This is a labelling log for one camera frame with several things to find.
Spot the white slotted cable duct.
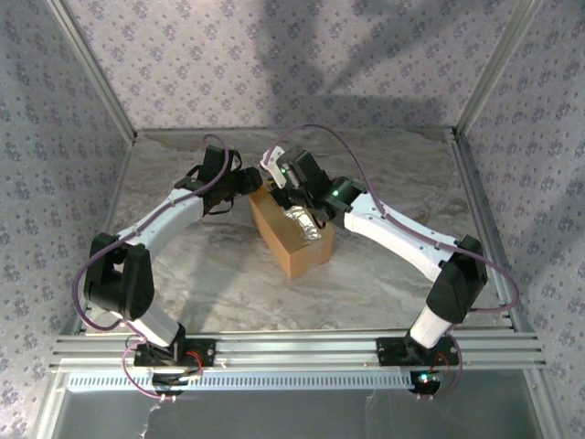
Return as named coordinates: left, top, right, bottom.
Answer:
left=66, top=369, right=442, bottom=392

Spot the brown cardboard express box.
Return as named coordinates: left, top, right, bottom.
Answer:
left=248, top=180, right=336, bottom=280

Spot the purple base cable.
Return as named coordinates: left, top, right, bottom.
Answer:
left=122, top=340, right=202, bottom=403
left=415, top=340, right=463, bottom=403

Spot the clear packing tape strip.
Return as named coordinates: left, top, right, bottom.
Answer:
left=282, top=205, right=324, bottom=243

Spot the purple camera cable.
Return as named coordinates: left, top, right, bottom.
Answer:
left=271, top=123, right=521, bottom=315
left=72, top=134, right=232, bottom=333

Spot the black connector bracket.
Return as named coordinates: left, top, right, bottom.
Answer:
left=150, top=372, right=205, bottom=398

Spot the black controller board with LED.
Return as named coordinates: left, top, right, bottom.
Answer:
left=408, top=369, right=445, bottom=398

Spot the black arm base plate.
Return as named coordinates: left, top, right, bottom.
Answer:
left=132, top=337, right=218, bottom=369
left=375, top=337, right=461, bottom=367

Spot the thin aluminium floor rail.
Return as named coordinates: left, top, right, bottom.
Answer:
left=134, top=127, right=456, bottom=136

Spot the grey metal panel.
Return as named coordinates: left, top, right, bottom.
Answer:
left=58, top=391, right=545, bottom=439

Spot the aluminium mounting rail beam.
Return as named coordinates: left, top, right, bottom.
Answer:
left=52, top=332, right=548, bottom=370

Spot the short aluminium frame post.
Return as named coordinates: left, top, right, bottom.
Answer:
left=525, top=368, right=566, bottom=439
left=34, top=365, right=69, bottom=439

